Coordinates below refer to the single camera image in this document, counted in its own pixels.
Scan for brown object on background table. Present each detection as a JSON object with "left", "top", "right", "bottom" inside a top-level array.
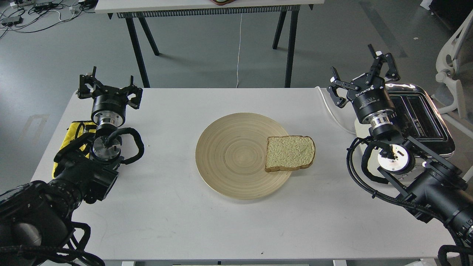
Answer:
[{"left": 211, "top": 0, "right": 235, "bottom": 6}]

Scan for yellow cloth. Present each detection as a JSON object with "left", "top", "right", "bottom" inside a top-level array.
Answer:
[{"left": 52, "top": 120, "right": 97, "bottom": 179}]

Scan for white office chair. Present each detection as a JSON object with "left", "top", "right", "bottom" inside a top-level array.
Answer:
[{"left": 432, "top": 12, "right": 472, "bottom": 124}]

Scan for cables and power strips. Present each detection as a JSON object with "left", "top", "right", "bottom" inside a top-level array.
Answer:
[{"left": 0, "top": 0, "right": 99, "bottom": 39}]

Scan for background white table black legs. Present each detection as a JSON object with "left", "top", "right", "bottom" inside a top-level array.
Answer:
[{"left": 94, "top": 0, "right": 324, "bottom": 88}]

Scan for white toaster power cable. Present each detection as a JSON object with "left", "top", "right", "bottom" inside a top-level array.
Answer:
[{"left": 315, "top": 86, "right": 356, "bottom": 135}]

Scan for white hanging cable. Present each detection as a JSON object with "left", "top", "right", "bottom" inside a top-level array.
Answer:
[{"left": 236, "top": 13, "right": 243, "bottom": 88}]

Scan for slice of bread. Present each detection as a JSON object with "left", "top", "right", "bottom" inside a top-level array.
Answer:
[{"left": 265, "top": 135, "right": 316, "bottom": 172}]

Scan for round bamboo plate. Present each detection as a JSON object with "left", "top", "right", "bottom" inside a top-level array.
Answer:
[{"left": 195, "top": 113, "right": 291, "bottom": 200}]

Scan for cream white toaster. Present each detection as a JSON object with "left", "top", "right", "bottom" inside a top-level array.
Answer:
[{"left": 354, "top": 83, "right": 456, "bottom": 186}]

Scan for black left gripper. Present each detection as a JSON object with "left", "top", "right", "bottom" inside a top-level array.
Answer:
[{"left": 76, "top": 66, "right": 143, "bottom": 126}]

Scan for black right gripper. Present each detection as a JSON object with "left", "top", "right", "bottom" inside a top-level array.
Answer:
[{"left": 327, "top": 44, "right": 401, "bottom": 124}]

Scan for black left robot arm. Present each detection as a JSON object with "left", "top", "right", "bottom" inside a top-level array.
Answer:
[{"left": 0, "top": 69, "right": 144, "bottom": 266}]

